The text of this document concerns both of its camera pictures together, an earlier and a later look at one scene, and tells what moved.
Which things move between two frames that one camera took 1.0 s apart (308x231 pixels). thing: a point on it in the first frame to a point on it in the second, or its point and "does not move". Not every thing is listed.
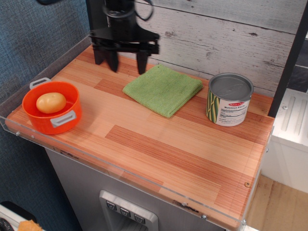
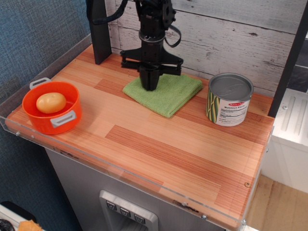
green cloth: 163,90 does not move
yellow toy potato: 50,102 does not move
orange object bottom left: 29,225 does not move
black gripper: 124,35 to 151,55
